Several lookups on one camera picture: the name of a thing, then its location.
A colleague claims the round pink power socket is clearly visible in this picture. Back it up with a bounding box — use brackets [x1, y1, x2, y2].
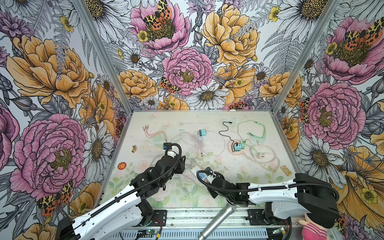
[228, 140, 245, 156]

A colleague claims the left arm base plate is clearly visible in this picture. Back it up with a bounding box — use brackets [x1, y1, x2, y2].
[147, 210, 168, 227]

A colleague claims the pink multi-head USB cable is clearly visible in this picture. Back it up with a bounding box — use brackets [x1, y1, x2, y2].
[142, 125, 169, 143]

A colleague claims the teal charger with white cable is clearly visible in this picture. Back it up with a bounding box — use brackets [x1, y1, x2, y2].
[199, 130, 207, 137]

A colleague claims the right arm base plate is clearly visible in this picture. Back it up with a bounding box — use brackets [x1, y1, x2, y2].
[246, 209, 288, 226]

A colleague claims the pink doll with black hat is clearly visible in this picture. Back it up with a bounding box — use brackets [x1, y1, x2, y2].
[298, 214, 330, 240]

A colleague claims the silver microphone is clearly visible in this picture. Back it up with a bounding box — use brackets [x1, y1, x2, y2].
[198, 204, 237, 240]

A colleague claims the yellow rectangular sticker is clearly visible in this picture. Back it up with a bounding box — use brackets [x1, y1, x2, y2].
[280, 165, 293, 177]

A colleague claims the white thin USB cable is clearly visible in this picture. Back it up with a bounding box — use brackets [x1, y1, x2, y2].
[167, 129, 226, 163]

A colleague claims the green multi-head USB cable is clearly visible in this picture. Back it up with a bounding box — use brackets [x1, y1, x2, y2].
[237, 119, 267, 143]

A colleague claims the black thin USB cable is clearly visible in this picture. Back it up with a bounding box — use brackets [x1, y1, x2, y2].
[218, 121, 236, 148]

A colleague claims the teal charger with black cable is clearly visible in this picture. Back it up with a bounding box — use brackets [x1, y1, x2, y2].
[233, 143, 242, 152]

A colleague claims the green circuit board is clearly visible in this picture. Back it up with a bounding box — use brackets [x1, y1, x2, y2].
[136, 230, 159, 239]

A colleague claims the white blue power strip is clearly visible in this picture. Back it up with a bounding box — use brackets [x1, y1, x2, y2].
[191, 166, 206, 179]

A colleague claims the round red sticker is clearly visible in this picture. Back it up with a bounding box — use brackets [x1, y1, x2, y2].
[118, 162, 127, 170]

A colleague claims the pink socket cord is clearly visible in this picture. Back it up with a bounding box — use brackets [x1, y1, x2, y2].
[242, 144, 280, 172]

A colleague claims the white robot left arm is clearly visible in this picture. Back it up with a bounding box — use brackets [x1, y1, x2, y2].
[55, 155, 186, 240]

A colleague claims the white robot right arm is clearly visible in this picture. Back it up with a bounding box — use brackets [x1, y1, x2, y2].
[208, 173, 339, 229]

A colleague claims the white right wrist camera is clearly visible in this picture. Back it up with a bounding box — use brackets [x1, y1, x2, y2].
[199, 173, 215, 184]

